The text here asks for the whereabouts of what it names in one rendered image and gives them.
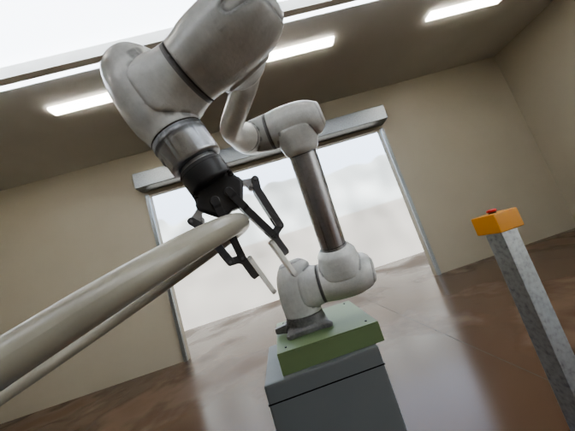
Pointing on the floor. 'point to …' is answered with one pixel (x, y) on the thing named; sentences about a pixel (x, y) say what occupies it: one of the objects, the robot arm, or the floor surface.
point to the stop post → (532, 304)
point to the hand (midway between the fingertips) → (272, 267)
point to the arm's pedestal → (334, 394)
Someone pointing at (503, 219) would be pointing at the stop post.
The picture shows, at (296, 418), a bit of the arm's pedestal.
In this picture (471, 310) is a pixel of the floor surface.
